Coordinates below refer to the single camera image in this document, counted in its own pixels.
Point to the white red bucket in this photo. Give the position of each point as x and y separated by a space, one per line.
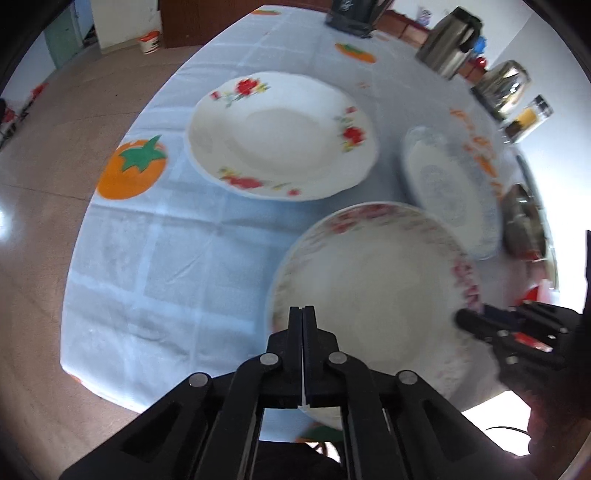
149 42

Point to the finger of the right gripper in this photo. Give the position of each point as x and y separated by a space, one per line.
500 316
479 327

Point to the glass tea bottle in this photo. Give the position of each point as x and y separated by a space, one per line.
533 115

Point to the white plate large red flowers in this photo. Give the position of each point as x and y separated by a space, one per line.
281 136

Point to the green door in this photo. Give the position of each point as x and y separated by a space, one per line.
63 37

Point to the stainless steel bowl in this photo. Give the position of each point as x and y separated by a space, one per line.
523 231

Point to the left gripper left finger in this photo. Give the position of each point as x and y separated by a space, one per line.
286 380

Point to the white plate pink rim pattern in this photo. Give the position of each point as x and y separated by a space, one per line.
387 279

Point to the light blue persimmon tablecloth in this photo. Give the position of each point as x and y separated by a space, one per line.
177 279

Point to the dark wooden sideboard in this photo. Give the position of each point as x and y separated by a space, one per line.
195 23

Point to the shiny steel electric kettle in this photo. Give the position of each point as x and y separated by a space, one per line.
501 89

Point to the white plate blue pattern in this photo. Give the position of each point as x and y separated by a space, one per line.
442 178

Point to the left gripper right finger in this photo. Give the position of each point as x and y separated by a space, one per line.
320 379

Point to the blue thermos on sideboard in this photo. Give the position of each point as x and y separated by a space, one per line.
480 46

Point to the steel thermos carafe black handle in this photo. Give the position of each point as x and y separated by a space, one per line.
450 43

